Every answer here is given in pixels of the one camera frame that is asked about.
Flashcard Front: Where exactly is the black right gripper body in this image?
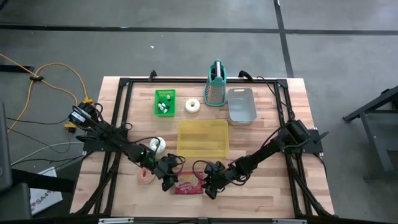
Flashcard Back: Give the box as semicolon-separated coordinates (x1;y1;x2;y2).
217;166;246;187

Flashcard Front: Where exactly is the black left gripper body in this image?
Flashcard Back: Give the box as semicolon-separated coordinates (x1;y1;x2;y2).
152;157;175;181

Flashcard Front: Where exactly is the red snack packet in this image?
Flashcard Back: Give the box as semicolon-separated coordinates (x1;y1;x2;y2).
170;170;205;195

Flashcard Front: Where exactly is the white sprinkled donut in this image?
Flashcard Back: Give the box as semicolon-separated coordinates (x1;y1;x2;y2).
149;136;167;155

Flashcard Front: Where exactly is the cream glazed donut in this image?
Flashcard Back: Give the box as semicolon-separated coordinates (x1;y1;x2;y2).
185;98;201;114

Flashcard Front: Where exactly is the pink sprinkled donut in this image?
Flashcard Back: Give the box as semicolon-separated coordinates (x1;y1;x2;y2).
137;169;156;185

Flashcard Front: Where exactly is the yellow translucent plastic bin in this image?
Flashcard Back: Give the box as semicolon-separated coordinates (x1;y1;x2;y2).
177;120;230;158

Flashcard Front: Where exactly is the grey plastic bin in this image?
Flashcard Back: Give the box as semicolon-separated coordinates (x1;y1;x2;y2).
227;87;258;126

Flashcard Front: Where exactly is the small green plastic basket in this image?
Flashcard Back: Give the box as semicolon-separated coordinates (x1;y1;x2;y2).
154;89;177;118

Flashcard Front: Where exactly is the black beam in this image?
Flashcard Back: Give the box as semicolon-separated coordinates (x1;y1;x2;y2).
11;169;75;194

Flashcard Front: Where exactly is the white labelled box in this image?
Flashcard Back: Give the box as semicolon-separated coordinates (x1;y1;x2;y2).
29;167;63;216

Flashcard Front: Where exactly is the grey cabinet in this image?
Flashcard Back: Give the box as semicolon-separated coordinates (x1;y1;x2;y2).
0;102;32;224

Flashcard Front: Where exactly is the black metal stand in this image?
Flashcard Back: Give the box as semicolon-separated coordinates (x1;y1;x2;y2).
341;85;398;175

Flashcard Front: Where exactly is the black floor bar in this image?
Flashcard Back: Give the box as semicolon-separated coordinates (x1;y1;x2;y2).
0;64;35;73

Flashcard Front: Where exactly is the silver bracket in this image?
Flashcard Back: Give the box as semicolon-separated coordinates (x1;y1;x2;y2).
98;217;134;224
272;218;308;224

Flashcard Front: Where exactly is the metal grater with teal handle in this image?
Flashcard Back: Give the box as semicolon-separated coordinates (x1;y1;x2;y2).
203;58;228;108

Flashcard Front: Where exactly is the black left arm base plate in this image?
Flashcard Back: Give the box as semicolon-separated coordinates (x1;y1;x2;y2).
83;127;127;153

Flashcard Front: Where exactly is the black metal table frame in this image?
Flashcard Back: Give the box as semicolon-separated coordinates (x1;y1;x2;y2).
71;76;335;218

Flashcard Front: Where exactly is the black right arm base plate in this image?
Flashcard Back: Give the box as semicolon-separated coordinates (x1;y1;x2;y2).
278;129;325;156

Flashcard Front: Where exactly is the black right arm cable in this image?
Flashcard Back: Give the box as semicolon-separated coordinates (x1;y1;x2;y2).
257;75;296;122

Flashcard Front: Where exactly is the white cable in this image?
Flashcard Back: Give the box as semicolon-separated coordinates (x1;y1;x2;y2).
11;142;85;166

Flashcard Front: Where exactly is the yellow cable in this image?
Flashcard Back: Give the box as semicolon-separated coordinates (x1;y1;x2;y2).
0;52;93;133

